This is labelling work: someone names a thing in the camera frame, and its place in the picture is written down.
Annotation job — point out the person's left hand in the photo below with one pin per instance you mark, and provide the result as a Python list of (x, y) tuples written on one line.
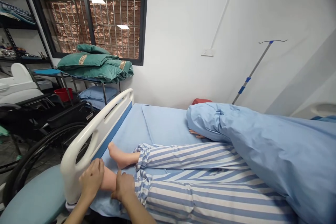
[(90, 180)]

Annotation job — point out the person's right hand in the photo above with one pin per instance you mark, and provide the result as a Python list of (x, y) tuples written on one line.
[(126, 187)]

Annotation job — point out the person's left fingers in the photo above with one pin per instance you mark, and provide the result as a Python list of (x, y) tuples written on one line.
[(97, 166)]

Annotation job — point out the doll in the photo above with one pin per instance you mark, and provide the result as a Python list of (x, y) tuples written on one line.
[(197, 155)]

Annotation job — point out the white bed footboard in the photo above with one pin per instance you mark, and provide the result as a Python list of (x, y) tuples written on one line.
[(78, 145)]

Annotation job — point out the black wheelchair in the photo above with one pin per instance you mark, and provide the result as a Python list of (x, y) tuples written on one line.
[(52, 119)]

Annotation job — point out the blue pillow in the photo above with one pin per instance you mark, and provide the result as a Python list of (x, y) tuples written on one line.
[(94, 94)]

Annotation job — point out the metal trolley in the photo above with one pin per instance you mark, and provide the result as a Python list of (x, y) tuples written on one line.
[(104, 91)]

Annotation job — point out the light blue bed sheet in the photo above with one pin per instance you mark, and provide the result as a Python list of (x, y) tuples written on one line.
[(162, 124)]

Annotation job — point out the red bucket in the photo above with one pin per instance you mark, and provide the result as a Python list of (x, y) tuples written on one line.
[(63, 94)]

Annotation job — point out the folded green quilt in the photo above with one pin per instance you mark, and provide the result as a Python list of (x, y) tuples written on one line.
[(92, 64)]

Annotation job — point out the small blue topped table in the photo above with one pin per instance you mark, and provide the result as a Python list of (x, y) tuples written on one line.
[(44, 71)]

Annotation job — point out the white commode chair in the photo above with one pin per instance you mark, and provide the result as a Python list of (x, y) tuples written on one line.
[(21, 79)]

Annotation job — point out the red plastic stool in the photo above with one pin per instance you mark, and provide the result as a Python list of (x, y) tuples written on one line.
[(201, 101)]

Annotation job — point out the black framed barred window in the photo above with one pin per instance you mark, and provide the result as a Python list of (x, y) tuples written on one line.
[(113, 11)]

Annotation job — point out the black storage shelf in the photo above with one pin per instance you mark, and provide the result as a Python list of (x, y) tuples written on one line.
[(15, 24)]

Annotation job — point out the metal drip stand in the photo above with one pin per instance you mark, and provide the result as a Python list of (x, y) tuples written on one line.
[(246, 80)]

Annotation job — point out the light blue blanket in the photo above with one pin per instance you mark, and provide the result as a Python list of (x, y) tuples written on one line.
[(275, 150)]

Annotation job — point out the white bed headboard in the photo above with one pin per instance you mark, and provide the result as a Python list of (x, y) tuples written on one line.
[(325, 107)]

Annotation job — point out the white wall socket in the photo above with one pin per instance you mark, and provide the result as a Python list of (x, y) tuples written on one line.
[(208, 51)]

